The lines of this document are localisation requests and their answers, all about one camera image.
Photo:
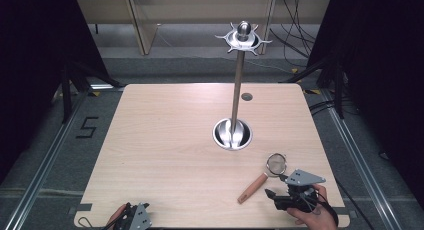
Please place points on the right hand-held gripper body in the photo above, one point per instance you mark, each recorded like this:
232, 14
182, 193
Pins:
304, 178

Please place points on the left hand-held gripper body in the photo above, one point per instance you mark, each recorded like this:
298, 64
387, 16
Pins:
138, 218

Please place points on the person's left hand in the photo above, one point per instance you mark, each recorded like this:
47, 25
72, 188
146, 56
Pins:
115, 218

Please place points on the person's right hand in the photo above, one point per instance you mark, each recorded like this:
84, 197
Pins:
321, 216

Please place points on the yellow black floor tape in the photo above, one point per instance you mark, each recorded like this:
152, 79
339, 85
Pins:
311, 91

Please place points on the black metal stand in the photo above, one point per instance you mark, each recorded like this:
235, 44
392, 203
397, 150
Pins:
66, 93
338, 90

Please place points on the metal utensil hanging stand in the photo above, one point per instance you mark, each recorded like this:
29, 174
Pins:
237, 90

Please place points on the light wooden desk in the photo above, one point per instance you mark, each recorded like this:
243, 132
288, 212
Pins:
143, 30

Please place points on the aluminium floor rail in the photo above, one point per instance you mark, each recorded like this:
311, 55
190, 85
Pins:
360, 160
46, 160

